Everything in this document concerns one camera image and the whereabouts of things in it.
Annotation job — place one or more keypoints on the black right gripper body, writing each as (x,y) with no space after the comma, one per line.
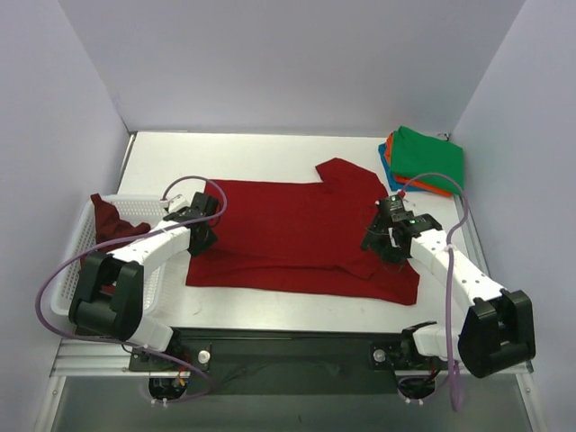
(375,238)

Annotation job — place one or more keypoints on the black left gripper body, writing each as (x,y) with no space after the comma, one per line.
(203,238)

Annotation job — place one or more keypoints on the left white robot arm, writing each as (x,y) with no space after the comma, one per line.
(109,295)

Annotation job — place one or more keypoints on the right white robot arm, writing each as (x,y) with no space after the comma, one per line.
(498,329)

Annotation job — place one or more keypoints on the orange folded t-shirt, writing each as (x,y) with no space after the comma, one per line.
(417,186)

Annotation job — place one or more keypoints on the white plastic basket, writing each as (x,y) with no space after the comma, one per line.
(131,208)

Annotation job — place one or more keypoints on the green folded t-shirt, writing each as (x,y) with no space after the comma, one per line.
(414,154)

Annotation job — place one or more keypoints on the blue folded t-shirt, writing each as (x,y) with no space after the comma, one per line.
(392,182)

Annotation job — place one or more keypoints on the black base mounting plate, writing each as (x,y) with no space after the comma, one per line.
(275,362)

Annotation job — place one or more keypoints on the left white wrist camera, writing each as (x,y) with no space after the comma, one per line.
(174,204)

